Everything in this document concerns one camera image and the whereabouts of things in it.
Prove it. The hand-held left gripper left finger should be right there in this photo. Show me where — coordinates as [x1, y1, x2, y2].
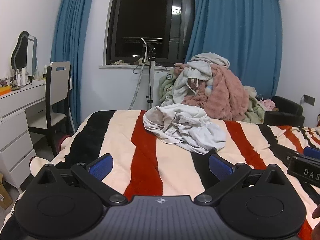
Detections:
[33, 153, 128, 207]

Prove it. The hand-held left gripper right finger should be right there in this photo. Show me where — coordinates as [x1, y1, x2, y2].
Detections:
[194, 154, 288, 207]

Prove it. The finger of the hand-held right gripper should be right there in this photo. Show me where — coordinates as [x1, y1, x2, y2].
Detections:
[303, 147, 320, 160]

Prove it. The white t-shirt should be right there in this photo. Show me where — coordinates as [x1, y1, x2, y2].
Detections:
[143, 103, 227, 155]

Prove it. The pile of clothes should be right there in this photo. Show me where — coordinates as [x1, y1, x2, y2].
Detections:
[159, 70, 265, 124]

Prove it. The person's right hand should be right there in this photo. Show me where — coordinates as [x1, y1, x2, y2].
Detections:
[312, 201, 320, 240]

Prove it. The black armchair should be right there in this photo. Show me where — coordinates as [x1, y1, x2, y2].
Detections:
[264, 96, 304, 127]

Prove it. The striped fleece blanket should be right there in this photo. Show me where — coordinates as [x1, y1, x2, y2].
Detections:
[0, 109, 320, 240]

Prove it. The pink clothing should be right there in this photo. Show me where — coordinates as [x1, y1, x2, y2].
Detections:
[259, 99, 277, 112]

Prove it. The pink fluffy blanket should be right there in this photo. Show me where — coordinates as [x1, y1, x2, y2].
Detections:
[175, 62, 250, 122]

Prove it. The white vanity desk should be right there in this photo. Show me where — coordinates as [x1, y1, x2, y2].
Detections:
[0, 79, 48, 193]

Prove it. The white and black chair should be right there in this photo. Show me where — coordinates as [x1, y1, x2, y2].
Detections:
[27, 61, 73, 155]

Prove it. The cardboard box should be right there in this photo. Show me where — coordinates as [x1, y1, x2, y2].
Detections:
[0, 172, 13, 210]

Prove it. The white hooded garment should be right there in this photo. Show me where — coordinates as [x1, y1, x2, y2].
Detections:
[161, 61, 213, 107]

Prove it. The garment steamer stand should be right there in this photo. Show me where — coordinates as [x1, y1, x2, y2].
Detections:
[129, 37, 160, 110]

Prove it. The beige garment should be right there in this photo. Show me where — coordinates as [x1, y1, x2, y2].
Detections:
[190, 52, 230, 68]

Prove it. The row of cosmetic bottles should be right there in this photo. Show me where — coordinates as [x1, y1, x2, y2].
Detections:
[12, 65, 48, 85]

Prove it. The blue curtain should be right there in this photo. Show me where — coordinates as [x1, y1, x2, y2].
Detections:
[185, 0, 283, 100]
[50, 0, 98, 130]

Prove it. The dark window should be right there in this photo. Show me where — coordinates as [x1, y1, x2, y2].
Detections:
[105, 0, 197, 67]

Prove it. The wavy-frame mirror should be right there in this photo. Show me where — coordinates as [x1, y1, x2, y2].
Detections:
[10, 31, 38, 74]

